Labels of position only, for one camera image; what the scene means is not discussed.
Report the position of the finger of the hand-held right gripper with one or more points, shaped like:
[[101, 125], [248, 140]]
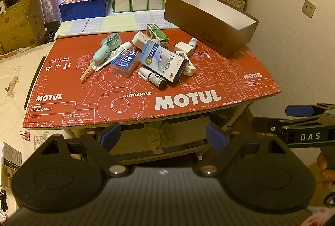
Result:
[[298, 110], [267, 125]]

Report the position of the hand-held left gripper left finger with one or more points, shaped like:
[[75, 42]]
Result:
[[111, 134]]

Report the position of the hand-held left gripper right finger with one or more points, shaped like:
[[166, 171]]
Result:
[[216, 134]]

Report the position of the white plastic case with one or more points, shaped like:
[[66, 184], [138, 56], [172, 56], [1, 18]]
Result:
[[189, 66]]

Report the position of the clear blue-label floss box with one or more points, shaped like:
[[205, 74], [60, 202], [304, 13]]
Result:
[[124, 61]]

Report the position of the mint green handheld fan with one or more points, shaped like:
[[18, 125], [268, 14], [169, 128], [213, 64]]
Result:
[[103, 51]]

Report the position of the white squeeze tube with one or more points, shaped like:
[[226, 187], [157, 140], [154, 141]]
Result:
[[118, 51]]

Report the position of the blue and white medicine box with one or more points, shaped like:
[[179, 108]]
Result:
[[163, 59]]

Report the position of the green medicine box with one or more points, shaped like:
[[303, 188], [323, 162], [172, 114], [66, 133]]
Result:
[[156, 34]]

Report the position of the brown cardboard box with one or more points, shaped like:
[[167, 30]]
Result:
[[209, 19]]

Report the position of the person's right hand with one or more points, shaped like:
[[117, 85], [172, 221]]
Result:
[[325, 171]]

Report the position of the beige work gloves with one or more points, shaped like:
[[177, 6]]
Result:
[[158, 134]]

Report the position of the red printed cardboard sheet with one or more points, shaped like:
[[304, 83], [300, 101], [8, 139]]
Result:
[[78, 100]]

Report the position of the dark small bottle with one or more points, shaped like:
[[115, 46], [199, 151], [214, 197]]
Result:
[[157, 80]]

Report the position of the pink binder clip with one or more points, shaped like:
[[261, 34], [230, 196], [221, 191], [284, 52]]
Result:
[[26, 134]]

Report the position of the red and white packet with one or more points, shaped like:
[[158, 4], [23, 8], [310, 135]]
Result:
[[322, 219]]

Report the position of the white power adapter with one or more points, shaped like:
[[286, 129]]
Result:
[[138, 39]]

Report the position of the cream printed bedsheet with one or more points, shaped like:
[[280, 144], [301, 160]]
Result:
[[15, 100]]

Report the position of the white product box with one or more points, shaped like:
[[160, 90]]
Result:
[[9, 160]]

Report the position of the blue printed carton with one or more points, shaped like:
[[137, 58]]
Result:
[[83, 2]]

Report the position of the open tan cardboard box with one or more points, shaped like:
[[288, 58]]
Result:
[[18, 26]]

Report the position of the beige wall socket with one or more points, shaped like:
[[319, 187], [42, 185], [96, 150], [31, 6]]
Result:
[[308, 8]]

